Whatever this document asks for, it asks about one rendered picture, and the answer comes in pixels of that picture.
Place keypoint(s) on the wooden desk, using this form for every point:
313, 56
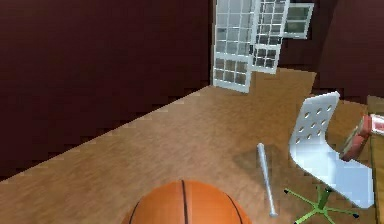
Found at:
377, 160

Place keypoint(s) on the red book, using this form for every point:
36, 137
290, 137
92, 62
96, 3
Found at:
356, 138

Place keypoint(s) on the white framed window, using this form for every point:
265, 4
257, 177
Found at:
297, 20

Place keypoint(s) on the orange basketball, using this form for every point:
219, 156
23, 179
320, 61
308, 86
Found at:
186, 206

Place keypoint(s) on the white chair with green base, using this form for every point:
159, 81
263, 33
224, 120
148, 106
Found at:
316, 150

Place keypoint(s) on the silver baseball bat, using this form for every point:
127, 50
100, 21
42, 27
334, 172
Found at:
266, 173

